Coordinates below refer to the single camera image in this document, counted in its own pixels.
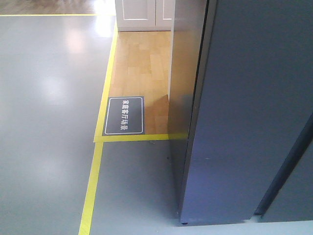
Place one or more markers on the dark grey fridge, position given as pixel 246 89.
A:
pixel 256 97

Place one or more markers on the dark floor sign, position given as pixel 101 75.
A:
pixel 124 116

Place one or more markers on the white cupboard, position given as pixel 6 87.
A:
pixel 144 15

